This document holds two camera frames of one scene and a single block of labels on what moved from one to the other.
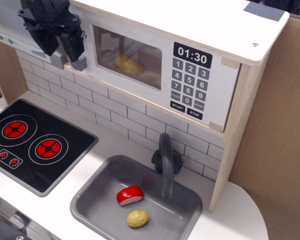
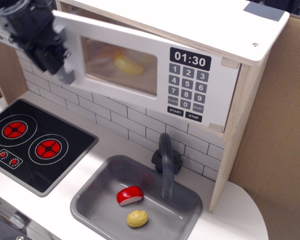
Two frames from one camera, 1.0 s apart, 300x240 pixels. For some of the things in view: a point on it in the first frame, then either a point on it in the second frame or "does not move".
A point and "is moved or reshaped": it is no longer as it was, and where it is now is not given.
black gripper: [41, 16] → [30, 24]
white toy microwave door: [192, 84] is moved or reshaped
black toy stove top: [36, 148] does not move
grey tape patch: [264, 11] does not move
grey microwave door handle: [80, 64] → [68, 75]
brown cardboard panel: [271, 163] does not move
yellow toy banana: [127, 65] does not move
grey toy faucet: [167, 162] does not move
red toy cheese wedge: [130, 195] does not move
